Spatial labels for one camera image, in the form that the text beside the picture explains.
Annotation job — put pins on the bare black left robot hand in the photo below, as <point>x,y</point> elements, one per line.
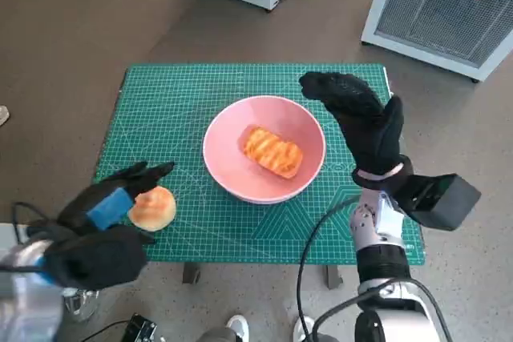
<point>112,182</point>

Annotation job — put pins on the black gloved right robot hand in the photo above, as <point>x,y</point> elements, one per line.
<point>368,129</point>

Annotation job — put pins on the round toy bread bun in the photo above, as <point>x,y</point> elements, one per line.
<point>154,210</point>

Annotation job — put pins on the striped oblong toy bread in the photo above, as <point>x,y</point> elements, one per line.
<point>272,151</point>

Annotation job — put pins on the pink bowl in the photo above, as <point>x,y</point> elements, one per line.
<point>224,150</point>

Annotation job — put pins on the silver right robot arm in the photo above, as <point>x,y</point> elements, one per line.
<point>380,262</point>

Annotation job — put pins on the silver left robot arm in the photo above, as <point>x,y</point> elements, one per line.
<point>24,302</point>

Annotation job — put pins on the pale blue cloth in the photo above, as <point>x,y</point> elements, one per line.
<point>8,238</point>

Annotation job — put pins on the person's shoe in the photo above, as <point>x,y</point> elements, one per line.
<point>3,115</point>

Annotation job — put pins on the large white mesh cabinet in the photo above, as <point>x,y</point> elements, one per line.
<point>441,13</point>

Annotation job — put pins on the green cutting mat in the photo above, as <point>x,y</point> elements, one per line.
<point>240,234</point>

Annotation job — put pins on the black electronic device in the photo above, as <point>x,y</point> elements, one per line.
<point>140,330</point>

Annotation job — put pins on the white shoe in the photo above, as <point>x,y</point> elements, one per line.
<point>238,328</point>
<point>304,328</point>

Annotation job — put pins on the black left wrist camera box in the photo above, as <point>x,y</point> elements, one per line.
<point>92,258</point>

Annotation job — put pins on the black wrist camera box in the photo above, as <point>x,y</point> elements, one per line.
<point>445,202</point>
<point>92,258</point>

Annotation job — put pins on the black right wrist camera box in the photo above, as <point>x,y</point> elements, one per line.
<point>445,202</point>

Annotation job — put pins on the grey table leg bracket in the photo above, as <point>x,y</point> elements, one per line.
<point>191,274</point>
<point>334,276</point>

